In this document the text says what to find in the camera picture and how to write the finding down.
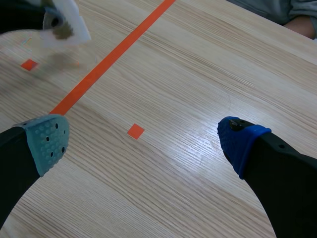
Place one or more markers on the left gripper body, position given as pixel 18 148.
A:
pixel 19 13

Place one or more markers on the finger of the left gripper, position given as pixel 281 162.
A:
pixel 52 20

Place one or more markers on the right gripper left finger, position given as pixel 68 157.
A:
pixel 27 158

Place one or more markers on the clear leaf picture card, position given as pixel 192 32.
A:
pixel 65 49

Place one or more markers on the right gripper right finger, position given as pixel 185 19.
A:
pixel 280 178

